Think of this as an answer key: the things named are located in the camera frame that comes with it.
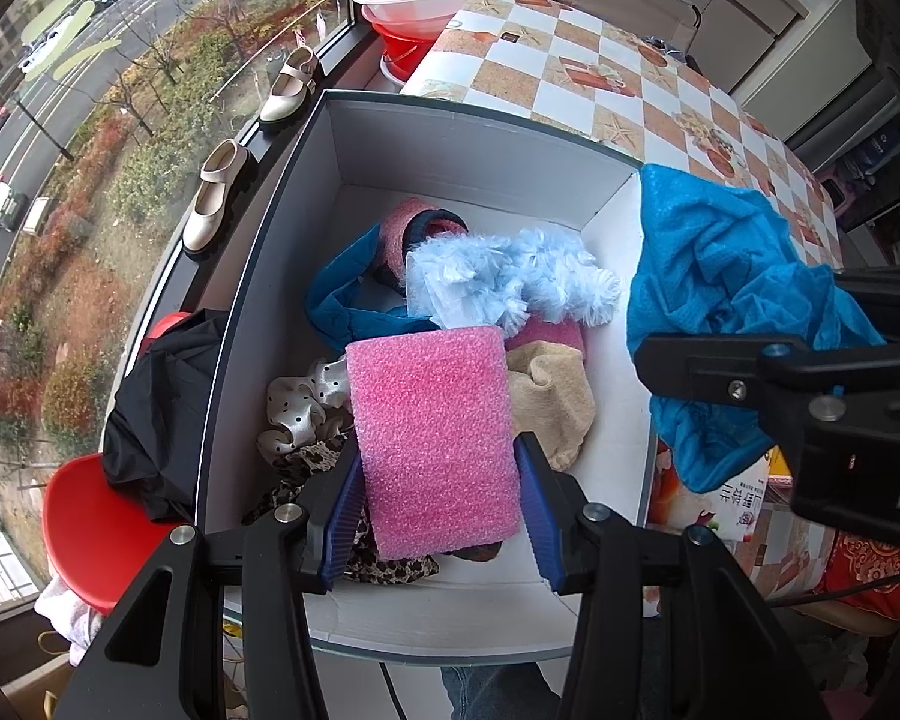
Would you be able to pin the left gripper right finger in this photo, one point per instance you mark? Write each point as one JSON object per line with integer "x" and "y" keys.
{"x": 550, "y": 503}

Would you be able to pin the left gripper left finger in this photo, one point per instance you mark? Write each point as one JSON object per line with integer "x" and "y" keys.
{"x": 333, "y": 502}

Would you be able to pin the beige knitted cloth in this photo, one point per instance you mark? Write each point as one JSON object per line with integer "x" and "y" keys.
{"x": 551, "y": 397}

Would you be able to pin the fluffy light blue cloth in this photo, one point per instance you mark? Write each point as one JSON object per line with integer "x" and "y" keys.
{"x": 471, "y": 280}

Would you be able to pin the white polka dot scrunchie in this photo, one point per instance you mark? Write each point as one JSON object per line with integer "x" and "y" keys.
{"x": 304, "y": 411}

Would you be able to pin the floral tissue pack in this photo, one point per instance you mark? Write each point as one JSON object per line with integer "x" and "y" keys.
{"x": 731, "y": 511}

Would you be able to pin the black garment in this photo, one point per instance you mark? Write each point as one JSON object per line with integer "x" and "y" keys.
{"x": 152, "y": 439}

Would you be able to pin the red plastic stool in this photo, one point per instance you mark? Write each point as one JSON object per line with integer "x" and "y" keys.
{"x": 97, "y": 538}

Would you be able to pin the pink knitted sock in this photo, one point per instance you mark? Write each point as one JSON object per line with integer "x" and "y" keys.
{"x": 410, "y": 224}

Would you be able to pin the grey cardboard box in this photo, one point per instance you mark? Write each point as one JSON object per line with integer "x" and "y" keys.
{"x": 359, "y": 155}

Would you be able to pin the cream shoe near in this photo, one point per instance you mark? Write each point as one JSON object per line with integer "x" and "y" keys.
{"x": 226, "y": 171}

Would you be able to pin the cream shoe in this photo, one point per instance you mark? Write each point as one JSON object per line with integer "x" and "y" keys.
{"x": 226, "y": 171}
{"x": 295, "y": 84}

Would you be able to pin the cream shoe far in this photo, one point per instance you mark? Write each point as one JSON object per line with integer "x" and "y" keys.
{"x": 295, "y": 84}

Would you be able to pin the checkered patterned tablecloth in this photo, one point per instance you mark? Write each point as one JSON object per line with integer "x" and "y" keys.
{"x": 562, "y": 67}

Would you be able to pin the red plastic basin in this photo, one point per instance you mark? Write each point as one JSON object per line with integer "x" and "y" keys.
{"x": 404, "y": 46}

